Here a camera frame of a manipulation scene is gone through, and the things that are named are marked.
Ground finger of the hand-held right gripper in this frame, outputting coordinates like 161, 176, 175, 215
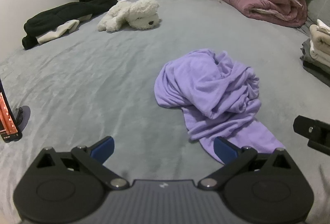
293, 115, 330, 156

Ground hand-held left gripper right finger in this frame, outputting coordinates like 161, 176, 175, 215
197, 136, 294, 190

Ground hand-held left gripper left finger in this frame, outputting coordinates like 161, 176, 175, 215
36, 136, 130, 190

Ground lilac purple pants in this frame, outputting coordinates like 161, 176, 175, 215
154, 48, 286, 165

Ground dark grey folded garment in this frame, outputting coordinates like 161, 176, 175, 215
302, 60, 330, 84

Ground thick white folded garment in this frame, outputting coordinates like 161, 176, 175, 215
309, 41, 330, 65

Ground beige folded garment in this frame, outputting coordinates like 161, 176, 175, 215
309, 24, 330, 48

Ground smartphone with lit screen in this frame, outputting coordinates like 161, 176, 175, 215
0, 77, 22, 143

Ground thin white folded garment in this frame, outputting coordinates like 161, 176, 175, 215
317, 19, 330, 34

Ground cream white garment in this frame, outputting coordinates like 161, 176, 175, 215
36, 19, 80, 45

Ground white plush dog toy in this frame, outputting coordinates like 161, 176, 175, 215
97, 0, 161, 33

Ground black crumpled garment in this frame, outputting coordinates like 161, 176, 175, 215
22, 0, 118, 50

